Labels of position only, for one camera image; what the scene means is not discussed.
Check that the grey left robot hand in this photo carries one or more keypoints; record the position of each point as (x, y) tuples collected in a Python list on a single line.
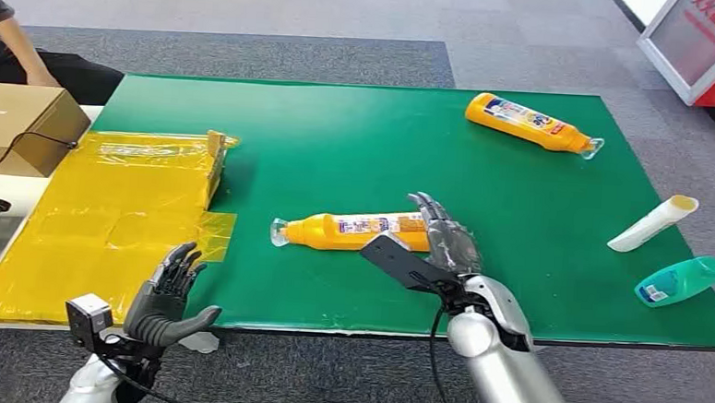
[(152, 315)]

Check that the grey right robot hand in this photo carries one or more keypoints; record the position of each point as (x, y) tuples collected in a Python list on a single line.
[(450, 245)]

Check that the orange bottle with clear cap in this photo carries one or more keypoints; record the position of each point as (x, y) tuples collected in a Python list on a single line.
[(344, 230), (521, 120)]

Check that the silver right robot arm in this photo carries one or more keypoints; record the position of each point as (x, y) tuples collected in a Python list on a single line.
[(508, 367)]

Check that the white tube bottle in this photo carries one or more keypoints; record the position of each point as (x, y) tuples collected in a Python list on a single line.
[(653, 223)]

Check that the teal plastic bottle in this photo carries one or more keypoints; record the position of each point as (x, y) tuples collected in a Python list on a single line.
[(681, 281)]

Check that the white table leg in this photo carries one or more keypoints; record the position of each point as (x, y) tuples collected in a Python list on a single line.
[(200, 342)]

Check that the yellow film wrapped flat cardboard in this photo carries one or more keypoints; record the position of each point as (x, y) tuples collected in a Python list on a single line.
[(100, 211)]

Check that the green table mat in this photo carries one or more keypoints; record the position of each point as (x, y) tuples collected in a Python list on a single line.
[(366, 151)]

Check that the brown cardboard box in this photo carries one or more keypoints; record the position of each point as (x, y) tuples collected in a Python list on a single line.
[(13, 121)]

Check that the red and white sign stand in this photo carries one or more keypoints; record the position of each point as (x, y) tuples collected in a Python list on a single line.
[(696, 43)]

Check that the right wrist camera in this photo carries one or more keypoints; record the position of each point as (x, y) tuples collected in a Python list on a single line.
[(397, 260)]

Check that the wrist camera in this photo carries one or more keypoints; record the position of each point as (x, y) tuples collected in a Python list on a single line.
[(397, 260), (88, 314)]

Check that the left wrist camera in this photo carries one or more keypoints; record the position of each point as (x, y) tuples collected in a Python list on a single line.
[(88, 314)]

